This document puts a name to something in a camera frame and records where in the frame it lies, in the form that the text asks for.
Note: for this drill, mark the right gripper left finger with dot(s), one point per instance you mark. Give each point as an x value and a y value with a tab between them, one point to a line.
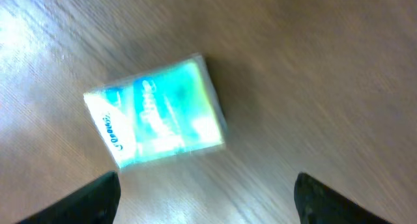
96	202

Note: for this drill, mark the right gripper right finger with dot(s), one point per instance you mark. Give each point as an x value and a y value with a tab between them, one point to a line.
316	203

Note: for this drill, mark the small teal tissue pack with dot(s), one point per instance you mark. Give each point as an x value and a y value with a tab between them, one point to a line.
157	114

